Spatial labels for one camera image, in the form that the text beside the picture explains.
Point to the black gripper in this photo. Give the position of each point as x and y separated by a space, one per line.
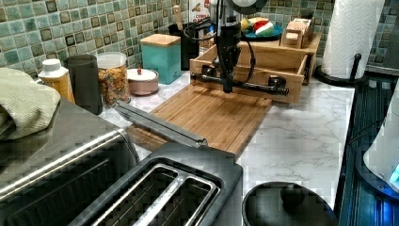
227 56

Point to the wooden drawer with black handle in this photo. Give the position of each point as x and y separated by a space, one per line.
294 81

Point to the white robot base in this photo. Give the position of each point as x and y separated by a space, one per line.
378 161

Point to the wooden drawer cabinet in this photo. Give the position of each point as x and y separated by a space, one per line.
310 47

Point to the yellow toy lemon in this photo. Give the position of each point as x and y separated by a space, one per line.
244 24

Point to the toy watermelon slice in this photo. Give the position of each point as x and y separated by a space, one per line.
263 28

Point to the cereal box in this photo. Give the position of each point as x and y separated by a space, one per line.
198 10

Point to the black utensil holder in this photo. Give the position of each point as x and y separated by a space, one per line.
189 46

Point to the blue plate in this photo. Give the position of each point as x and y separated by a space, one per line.
271 34

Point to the wooden utensil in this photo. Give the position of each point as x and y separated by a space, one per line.
178 17

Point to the wooden tea box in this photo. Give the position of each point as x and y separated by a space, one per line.
298 33

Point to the teal canister with wooden lid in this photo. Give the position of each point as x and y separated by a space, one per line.
162 53

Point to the wooden cutting board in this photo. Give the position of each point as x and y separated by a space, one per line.
226 121

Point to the black paper towel holder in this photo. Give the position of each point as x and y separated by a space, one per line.
351 82

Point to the pink lidded bowl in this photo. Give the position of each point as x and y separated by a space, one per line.
142 81

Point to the glass cereal jar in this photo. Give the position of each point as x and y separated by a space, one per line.
112 73

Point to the white paper towel roll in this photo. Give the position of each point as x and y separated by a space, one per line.
352 31

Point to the dark grey canister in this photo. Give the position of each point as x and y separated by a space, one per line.
83 70

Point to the black two-slot toaster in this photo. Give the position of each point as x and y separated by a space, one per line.
176 185

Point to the black round pot lid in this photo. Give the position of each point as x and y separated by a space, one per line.
285 204

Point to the white cap spice bottle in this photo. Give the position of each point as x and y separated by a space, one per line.
57 77

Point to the beige folded towel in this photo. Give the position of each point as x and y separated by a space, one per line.
27 107

